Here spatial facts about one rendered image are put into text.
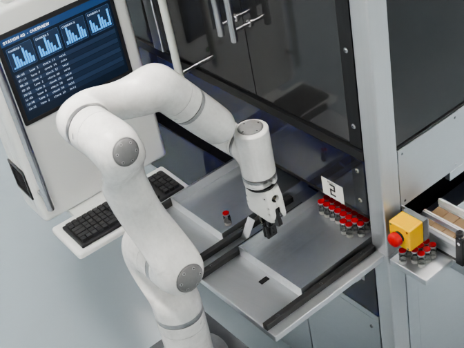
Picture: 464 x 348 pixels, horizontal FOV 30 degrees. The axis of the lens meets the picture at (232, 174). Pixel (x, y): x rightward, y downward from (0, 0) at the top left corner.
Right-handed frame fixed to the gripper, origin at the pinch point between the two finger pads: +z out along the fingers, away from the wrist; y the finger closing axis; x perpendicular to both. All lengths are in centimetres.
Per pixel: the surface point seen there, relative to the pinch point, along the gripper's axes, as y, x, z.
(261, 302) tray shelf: 1.2, 6.2, 22.4
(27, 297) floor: 157, 27, 110
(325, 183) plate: 9.7, -27.9, 7.2
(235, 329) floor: 73, -24, 110
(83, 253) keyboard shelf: 67, 26, 30
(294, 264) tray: 5.2, -9.4, 22.2
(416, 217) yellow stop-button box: -19.3, -32.9, 7.4
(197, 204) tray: 48, -8, 22
